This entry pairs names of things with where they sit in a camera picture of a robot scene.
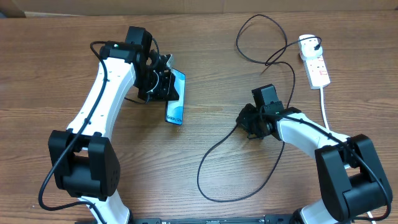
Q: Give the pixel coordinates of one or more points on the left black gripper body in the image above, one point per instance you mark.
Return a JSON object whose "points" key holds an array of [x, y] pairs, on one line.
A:
{"points": [[155, 86]]}

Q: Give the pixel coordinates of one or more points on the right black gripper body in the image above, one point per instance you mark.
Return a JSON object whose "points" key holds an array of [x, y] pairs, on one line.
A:
{"points": [[250, 121]]}

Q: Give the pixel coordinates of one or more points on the blue Galaxy smartphone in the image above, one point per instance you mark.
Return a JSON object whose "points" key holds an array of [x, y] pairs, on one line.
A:
{"points": [[174, 108]]}

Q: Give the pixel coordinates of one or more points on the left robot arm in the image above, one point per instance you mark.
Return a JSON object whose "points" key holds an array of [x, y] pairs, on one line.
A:
{"points": [[84, 163]]}

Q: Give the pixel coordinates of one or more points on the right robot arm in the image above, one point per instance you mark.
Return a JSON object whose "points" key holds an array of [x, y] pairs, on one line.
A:
{"points": [[350, 175]]}

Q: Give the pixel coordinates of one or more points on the white power strip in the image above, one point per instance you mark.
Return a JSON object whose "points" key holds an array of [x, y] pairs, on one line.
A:
{"points": [[317, 73]]}

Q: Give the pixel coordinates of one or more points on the brown cardboard sheet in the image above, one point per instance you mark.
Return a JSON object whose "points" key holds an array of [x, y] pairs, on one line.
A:
{"points": [[22, 8]]}

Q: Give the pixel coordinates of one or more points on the white USB wall charger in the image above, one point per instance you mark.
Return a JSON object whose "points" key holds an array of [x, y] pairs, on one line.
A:
{"points": [[310, 47]]}

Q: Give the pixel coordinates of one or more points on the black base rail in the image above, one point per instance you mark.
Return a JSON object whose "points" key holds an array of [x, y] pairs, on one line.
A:
{"points": [[267, 219]]}

